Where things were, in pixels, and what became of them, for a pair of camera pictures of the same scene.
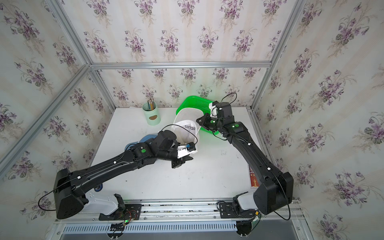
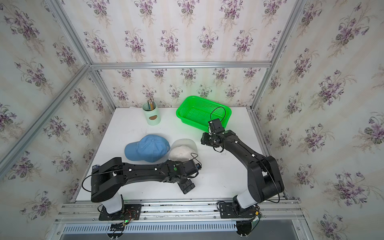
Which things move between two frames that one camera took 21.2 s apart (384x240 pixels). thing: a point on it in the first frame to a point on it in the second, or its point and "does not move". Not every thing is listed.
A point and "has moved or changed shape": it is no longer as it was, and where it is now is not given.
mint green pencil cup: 152,116 does not move
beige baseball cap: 185,128 has moved or changed shape
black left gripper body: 177,163 to 186,185
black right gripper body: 211,123 to 208,138
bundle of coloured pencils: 151,104 does not move
